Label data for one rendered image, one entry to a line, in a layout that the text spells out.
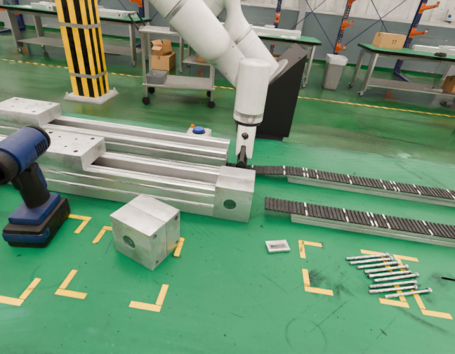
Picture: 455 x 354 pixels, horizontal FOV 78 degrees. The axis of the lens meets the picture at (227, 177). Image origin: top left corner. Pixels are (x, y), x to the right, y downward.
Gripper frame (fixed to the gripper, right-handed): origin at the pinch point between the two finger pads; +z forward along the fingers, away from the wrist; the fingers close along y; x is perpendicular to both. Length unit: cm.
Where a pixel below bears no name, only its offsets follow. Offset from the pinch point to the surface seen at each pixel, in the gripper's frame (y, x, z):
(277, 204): -18.7, -10.9, -1.2
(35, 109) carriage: -2, 65, -11
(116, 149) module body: -5.0, 38.5, -2.4
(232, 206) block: -23.7, 0.3, -2.2
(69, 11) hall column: 249, 214, -17
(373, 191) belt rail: -1.8, -40.9, 1.0
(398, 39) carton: 486, -224, -13
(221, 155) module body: -4.9, 6.1, -5.4
